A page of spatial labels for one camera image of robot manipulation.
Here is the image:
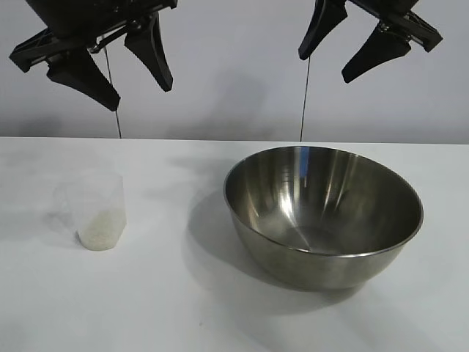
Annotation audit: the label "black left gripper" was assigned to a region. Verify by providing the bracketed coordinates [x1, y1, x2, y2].
[9, 0, 180, 112]

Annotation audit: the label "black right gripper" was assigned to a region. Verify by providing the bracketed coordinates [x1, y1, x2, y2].
[298, 0, 443, 84]

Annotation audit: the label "clear plastic measuring cup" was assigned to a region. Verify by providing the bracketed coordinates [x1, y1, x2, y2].
[53, 174, 128, 252]

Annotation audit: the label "white rice grains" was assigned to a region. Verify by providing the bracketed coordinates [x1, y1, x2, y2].
[77, 210, 128, 252]

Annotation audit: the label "stainless steel mixing bowl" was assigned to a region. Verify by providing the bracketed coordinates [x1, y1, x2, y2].
[223, 145, 425, 293]

